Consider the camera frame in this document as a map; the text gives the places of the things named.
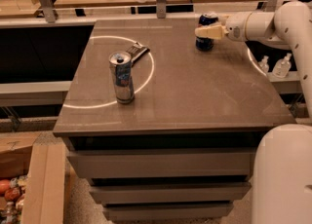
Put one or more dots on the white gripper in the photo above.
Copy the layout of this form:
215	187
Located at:
235	27

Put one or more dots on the grey drawer cabinet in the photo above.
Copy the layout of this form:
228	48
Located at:
184	146

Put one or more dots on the cardboard box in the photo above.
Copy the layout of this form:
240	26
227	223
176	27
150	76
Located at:
40	157

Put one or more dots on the clear bottle left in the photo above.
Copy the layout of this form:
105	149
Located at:
263	64

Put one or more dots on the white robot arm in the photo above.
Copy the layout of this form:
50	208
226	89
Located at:
282	171

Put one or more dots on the blue pepsi can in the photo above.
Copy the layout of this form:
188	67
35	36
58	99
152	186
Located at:
205	44

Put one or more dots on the metal bracket left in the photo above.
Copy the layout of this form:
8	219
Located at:
48	10

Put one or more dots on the clear bottle right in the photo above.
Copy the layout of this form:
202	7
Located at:
282	66

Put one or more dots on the dark snack bar wrapper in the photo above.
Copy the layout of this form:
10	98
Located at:
136	50

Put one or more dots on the clear bottle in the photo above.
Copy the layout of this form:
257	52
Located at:
282	66
263	64

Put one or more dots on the silver red bull can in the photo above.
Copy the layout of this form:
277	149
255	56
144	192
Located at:
120	65

